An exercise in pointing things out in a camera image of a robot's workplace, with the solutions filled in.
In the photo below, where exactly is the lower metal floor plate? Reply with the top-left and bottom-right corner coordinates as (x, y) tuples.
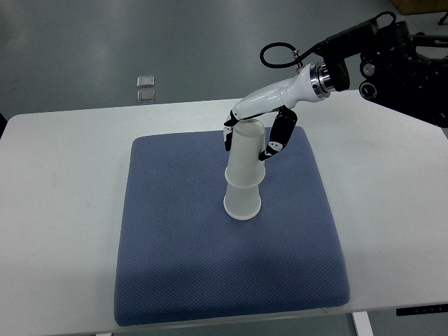
(137, 89), (155, 104)

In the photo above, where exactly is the upper metal floor plate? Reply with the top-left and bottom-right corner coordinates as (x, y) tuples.
(136, 75), (155, 88)

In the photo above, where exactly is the brown cardboard box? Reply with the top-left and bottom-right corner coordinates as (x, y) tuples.
(391, 0), (448, 15)

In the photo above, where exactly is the black tripod leg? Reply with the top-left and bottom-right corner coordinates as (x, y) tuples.
(437, 12), (448, 25)

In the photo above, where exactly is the black table control panel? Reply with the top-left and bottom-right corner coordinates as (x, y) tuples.
(395, 303), (448, 316)

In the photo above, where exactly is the blue textured cushion mat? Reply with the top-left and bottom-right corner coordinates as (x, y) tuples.
(114, 128), (350, 326)

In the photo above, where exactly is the black white object left edge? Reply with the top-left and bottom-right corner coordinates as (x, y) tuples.
(0, 113), (8, 137)

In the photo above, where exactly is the white paper cup on mat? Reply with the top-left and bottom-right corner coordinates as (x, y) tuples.
(223, 183), (262, 221)

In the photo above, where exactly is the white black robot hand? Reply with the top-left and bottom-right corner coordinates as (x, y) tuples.
(223, 62), (334, 161)

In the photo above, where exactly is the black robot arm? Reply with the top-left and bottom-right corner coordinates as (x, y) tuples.
(312, 17), (447, 128)

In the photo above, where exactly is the white paper cup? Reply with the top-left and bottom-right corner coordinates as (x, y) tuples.
(225, 119), (265, 189)
(223, 183), (262, 221)

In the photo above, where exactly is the white table leg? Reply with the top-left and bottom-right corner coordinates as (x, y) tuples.
(351, 311), (374, 336)

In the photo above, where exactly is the metal floor plate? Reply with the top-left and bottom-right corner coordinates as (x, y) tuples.
(136, 75), (155, 88)
(137, 89), (155, 104)

